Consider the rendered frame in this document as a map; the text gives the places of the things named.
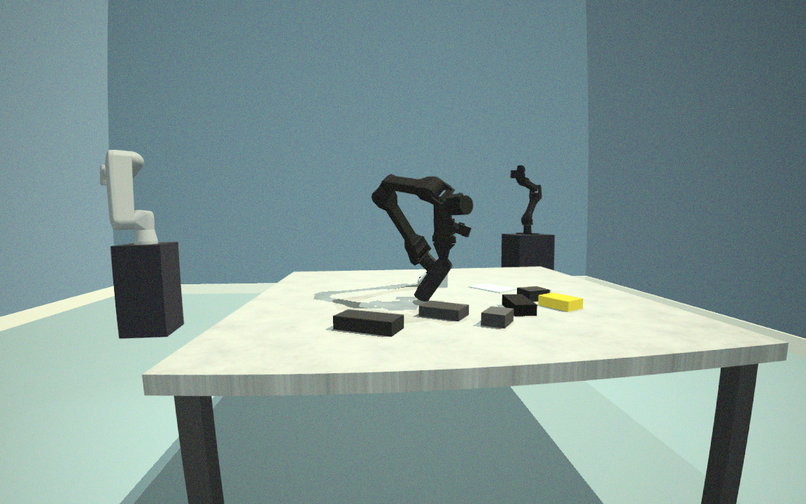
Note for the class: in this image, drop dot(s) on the yellow rectangular block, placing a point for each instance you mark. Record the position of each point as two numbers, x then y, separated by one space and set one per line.
565 303

